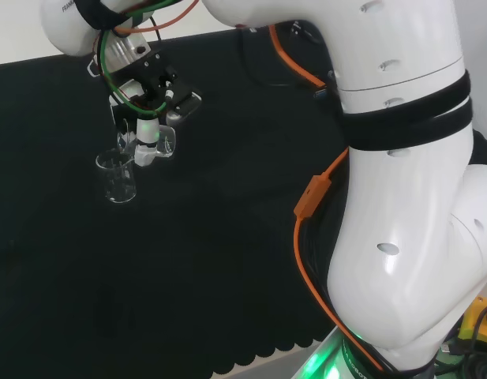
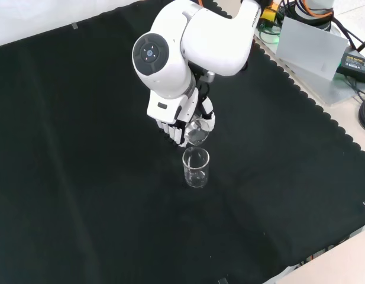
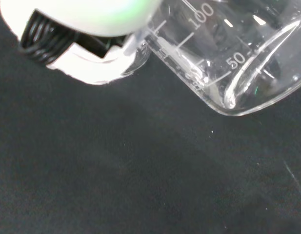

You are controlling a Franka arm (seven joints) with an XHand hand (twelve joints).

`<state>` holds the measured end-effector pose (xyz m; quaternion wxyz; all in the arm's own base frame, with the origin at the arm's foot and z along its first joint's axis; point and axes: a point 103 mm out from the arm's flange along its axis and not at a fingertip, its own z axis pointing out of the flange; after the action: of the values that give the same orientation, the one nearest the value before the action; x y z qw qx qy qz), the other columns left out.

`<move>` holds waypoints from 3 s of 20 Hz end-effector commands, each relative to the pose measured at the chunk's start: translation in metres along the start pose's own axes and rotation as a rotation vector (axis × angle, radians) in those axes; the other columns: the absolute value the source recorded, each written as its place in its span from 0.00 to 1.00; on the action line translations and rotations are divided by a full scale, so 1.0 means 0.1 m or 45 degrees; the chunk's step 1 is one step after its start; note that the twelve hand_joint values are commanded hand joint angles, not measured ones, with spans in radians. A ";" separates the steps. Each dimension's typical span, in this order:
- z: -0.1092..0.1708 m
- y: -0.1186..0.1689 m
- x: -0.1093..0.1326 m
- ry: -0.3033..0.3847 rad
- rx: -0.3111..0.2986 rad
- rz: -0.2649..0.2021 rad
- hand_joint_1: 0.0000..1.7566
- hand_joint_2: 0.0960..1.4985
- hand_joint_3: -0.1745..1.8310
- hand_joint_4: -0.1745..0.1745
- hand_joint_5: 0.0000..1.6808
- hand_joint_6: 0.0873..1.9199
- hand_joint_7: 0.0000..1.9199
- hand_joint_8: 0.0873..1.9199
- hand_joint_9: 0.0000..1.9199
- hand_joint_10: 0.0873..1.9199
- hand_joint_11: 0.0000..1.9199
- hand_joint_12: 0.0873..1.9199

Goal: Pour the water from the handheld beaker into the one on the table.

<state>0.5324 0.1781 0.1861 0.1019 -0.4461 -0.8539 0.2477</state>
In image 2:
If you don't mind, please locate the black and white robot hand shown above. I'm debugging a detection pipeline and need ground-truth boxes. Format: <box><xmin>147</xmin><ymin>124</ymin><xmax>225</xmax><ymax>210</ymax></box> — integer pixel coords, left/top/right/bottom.
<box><xmin>146</xmin><ymin>85</ymin><xmax>217</xmax><ymax>149</ymax></box>

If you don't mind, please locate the small clear glass beaker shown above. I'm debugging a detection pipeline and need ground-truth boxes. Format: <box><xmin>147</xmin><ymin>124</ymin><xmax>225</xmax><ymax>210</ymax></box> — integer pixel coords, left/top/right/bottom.
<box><xmin>184</xmin><ymin>117</ymin><xmax>211</xmax><ymax>147</ymax></box>

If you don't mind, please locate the tall clear glass beaker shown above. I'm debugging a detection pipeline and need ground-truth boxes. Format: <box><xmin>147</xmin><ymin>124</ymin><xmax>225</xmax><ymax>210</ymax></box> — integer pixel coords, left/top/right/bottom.
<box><xmin>182</xmin><ymin>147</ymin><xmax>211</xmax><ymax>189</ymax></box>

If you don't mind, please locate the black bench cloth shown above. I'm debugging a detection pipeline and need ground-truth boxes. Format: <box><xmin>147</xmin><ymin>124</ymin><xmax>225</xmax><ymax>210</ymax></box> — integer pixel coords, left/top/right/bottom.
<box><xmin>0</xmin><ymin>0</ymin><xmax>365</xmax><ymax>284</ymax></box>

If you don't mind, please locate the yellow stop button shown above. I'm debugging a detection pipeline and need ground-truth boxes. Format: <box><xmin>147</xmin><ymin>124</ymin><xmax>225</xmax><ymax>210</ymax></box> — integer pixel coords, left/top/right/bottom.
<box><xmin>260</xmin><ymin>6</ymin><xmax>280</xmax><ymax>22</ymax></box>

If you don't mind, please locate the pale board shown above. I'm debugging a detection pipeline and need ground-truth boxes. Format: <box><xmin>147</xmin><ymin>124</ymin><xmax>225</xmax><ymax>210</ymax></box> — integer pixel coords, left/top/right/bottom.
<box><xmin>274</xmin><ymin>14</ymin><xmax>349</xmax><ymax>81</ymax></box>

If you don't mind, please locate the black power adapter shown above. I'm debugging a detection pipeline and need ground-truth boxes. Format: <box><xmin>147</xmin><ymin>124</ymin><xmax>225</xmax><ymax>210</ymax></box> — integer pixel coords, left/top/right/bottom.
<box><xmin>337</xmin><ymin>47</ymin><xmax>365</xmax><ymax>81</ymax></box>

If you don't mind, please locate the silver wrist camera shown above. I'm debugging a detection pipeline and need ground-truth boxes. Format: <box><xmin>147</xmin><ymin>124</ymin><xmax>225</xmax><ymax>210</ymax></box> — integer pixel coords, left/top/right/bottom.
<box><xmin>199</xmin><ymin>70</ymin><xmax>217</xmax><ymax>83</ymax></box>

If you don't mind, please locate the grey metal base plate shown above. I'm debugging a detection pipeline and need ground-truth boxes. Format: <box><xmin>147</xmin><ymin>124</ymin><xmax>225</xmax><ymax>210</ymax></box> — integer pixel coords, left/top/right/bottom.
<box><xmin>255</xmin><ymin>35</ymin><xmax>365</xmax><ymax>105</ymax></box>

